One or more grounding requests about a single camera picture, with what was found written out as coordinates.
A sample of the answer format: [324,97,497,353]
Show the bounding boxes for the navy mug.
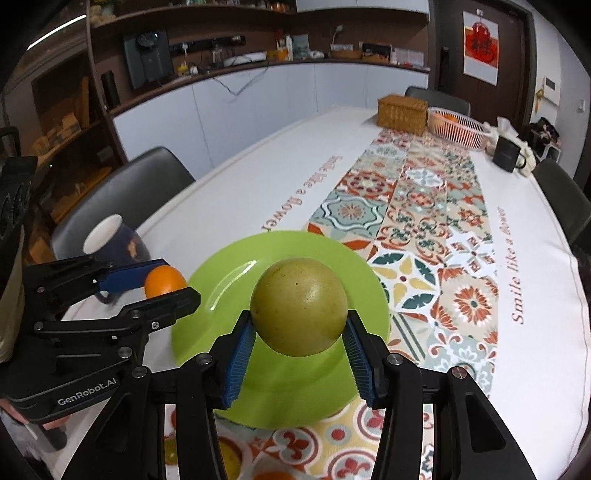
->
[82,214,152,305]

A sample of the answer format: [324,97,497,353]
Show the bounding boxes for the black power strip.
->
[168,38,246,52]

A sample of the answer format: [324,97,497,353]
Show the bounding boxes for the grey chair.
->
[531,159,591,247]
[404,85,472,117]
[50,147,195,261]

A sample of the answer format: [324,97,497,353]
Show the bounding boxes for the round green pear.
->
[250,258,349,357]

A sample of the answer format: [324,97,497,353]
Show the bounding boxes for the small orange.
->
[144,266,188,299]

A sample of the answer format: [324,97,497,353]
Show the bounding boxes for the black mug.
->
[491,136,527,173]

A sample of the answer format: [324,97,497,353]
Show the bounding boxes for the woven wicker box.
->
[377,94,430,136]

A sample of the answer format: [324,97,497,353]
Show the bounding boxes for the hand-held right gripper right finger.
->
[342,310,530,480]

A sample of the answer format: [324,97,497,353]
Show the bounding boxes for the white patterned tablecloth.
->
[60,105,583,480]

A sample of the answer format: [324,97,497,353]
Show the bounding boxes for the black box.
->
[360,42,393,62]

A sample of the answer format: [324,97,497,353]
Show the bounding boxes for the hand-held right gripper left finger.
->
[89,311,259,480]

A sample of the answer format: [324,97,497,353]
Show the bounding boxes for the cardboard boxes on shelf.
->
[31,78,114,204]

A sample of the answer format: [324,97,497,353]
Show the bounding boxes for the black cylinder speaker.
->
[102,71,122,112]

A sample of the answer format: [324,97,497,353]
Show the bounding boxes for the black bag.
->
[530,117,562,149]

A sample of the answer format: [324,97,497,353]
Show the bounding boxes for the red wall poster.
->
[462,11,501,87]

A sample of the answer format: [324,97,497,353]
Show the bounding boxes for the person's left forearm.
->
[0,225,25,363]

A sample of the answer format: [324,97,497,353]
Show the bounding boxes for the green plate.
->
[172,232,392,429]

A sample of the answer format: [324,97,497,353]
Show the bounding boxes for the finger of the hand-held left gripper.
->
[31,286,202,352]
[22,256,172,296]

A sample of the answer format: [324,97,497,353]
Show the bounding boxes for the white basket with oranges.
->
[427,106,493,151]

